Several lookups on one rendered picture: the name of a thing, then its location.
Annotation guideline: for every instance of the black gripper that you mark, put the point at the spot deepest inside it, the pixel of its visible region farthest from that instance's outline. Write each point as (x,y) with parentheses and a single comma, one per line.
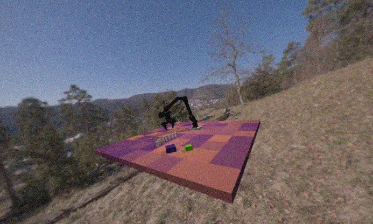
(166,122)

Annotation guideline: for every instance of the green cube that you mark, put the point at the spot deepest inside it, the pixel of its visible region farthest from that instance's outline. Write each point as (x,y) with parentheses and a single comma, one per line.
(188,147)

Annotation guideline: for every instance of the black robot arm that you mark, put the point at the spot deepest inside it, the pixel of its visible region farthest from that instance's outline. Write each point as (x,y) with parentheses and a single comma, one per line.
(167,114)

